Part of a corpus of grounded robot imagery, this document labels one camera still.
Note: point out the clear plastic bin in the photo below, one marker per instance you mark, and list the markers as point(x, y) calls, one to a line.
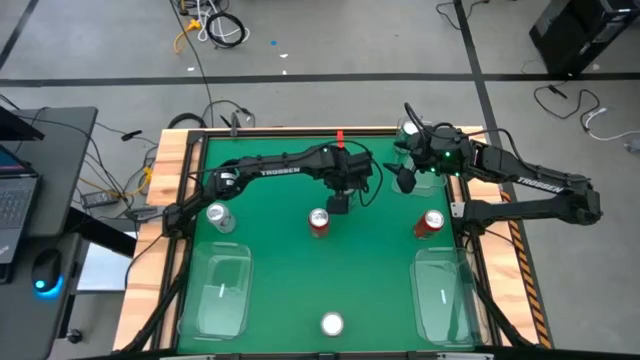
point(427, 186)
point(435, 320)
point(210, 310)

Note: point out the black computer mouse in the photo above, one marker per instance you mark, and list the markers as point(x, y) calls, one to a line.
point(47, 272)

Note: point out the black power adapter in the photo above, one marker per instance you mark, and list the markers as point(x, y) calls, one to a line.
point(100, 199)

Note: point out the black rig beam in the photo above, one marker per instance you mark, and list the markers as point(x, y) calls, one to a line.
point(575, 356)

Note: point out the white metal bracket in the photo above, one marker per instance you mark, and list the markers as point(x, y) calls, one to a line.
point(465, 357)
point(187, 357)

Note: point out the black aluminium table frame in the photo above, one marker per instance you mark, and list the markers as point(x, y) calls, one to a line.
point(280, 133)

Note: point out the black caster wheel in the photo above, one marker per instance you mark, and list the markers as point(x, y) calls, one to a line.
point(75, 336)

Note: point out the white flat panel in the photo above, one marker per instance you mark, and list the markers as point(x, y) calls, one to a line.
point(105, 272)

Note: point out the black frame post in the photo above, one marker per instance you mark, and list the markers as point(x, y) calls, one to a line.
point(234, 125)

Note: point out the black desk foot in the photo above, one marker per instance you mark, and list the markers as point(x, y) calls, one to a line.
point(110, 240)

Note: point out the yellow black hazard tape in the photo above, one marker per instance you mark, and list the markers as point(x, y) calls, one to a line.
point(525, 270)

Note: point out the black computer tower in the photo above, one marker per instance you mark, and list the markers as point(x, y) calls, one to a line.
point(575, 40)

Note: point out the silver diet cola can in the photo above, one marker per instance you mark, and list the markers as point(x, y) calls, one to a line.
point(332, 324)
point(219, 215)

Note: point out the small black plug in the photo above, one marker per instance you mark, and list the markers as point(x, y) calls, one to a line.
point(131, 135)

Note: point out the red cola can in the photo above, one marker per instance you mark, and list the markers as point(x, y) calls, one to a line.
point(430, 223)
point(319, 222)

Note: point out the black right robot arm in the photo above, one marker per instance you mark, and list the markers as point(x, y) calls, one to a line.
point(540, 185)

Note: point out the black desk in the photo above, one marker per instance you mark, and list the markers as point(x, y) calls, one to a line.
point(65, 165)

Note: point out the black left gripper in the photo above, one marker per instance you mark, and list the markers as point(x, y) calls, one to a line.
point(352, 170)

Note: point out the black monitor panel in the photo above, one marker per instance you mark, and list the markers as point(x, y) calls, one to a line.
point(15, 129)

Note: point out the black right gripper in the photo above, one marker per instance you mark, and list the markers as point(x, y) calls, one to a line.
point(440, 152)

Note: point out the grey laptop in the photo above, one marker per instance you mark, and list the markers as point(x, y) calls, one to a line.
point(17, 210)

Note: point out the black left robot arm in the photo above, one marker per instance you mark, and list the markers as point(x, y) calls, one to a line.
point(280, 167)

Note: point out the grey floor object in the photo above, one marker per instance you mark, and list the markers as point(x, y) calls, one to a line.
point(634, 146)

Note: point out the black diagonal strut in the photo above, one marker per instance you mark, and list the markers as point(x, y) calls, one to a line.
point(160, 307)
point(500, 316)

